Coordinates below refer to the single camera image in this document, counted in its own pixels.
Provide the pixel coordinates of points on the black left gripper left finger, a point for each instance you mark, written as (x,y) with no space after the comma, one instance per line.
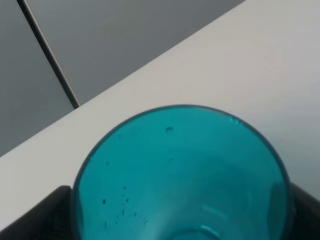
(48,220)

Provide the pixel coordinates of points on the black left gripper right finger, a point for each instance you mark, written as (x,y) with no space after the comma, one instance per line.
(306,222)

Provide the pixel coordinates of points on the teal translucent cup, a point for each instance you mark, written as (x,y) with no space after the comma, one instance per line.
(182,172)

